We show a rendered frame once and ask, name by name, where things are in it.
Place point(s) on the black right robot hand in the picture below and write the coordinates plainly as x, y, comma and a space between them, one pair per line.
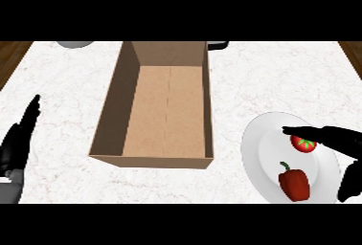
338, 137

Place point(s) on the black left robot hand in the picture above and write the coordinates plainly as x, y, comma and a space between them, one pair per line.
18, 140

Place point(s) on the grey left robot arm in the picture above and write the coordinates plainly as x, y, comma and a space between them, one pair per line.
9, 189

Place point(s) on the white plate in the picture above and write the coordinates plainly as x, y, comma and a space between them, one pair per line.
269, 153

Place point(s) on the red bell pepper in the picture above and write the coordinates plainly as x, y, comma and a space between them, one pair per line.
294, 185

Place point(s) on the brown cardboard box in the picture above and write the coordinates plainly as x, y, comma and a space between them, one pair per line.
159, 108

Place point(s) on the red tomato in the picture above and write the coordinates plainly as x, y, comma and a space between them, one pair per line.
303, 145

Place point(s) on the grey round object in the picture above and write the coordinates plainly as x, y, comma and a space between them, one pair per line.
75, 44

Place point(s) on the black object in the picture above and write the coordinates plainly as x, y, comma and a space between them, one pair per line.
217, 45

